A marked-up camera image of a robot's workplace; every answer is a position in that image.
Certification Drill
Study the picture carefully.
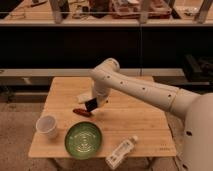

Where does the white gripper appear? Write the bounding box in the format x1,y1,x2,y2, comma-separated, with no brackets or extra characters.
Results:
92,82,110,106

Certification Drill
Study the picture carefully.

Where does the black eraser block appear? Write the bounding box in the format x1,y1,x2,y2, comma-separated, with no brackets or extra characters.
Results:
85,98,98,112

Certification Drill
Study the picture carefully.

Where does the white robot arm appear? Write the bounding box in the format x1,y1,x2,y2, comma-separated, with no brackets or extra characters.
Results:
90,58,213,171

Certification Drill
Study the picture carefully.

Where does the white sponge block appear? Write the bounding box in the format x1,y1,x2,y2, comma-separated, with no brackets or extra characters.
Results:
77,92,92,104

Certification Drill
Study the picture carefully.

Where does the brown sausage-shaped object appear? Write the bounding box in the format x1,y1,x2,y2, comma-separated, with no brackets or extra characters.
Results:
73,108,92,117

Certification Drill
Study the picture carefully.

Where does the wooden folding table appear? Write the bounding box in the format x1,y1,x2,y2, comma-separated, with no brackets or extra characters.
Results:
28,77,176,159

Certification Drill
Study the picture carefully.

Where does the green ribbed plate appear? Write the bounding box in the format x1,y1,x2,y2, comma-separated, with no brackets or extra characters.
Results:
64,121,102,160

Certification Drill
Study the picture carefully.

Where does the white plastic bottle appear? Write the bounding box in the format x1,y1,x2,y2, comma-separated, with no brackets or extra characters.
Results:
105,135,138,170

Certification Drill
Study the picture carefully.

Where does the red tray on workbench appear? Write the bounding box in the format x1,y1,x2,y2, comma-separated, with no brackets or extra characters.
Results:
110,0,172,19

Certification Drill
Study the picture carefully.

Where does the long wooden workbench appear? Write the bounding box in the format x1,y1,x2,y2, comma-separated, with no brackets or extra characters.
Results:
0,0,213,27

